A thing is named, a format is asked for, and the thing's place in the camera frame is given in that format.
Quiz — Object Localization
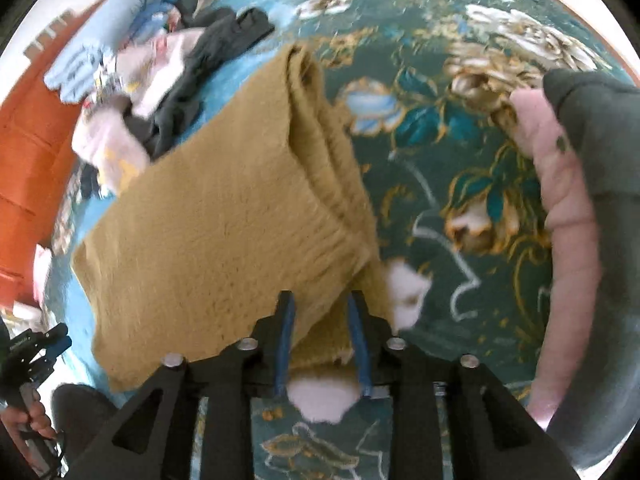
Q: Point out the olive green knit sweater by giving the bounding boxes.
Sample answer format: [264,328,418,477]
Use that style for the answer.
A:
[72,44,393,391]

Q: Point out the person's left hand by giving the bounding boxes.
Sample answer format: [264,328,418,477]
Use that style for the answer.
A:
[1,396,56,460]

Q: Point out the pink checked cloth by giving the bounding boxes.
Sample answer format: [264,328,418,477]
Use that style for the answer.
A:
[32,245,52,307]

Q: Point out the pink folded garment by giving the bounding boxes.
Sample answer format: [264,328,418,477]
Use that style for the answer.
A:
[510,89,601,427]

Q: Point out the orange wooden headboard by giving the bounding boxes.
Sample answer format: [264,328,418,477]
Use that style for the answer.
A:
[1,0,105,311]

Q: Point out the beige fuzzy scarf yellow letters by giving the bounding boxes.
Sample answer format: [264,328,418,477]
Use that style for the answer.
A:
[72,107,151,196]

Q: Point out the colourful cartoon print garment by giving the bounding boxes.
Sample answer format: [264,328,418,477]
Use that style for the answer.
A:
[82,56,127,116]

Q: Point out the white fleece garment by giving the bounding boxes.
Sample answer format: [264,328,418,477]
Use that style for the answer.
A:
[116,27,205,119]

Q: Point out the dark grey folded garment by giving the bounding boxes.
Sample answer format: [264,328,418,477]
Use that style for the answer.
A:
[544,70,639,469]

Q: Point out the light blue folded quilt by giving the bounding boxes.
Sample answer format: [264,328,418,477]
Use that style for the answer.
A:
[43,0,165,104]

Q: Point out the black garment white stripes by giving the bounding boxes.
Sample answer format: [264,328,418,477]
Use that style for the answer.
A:
[79,0,277,198]

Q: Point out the teal floral bedspread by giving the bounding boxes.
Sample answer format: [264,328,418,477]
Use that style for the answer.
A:
[41,0,637,480]

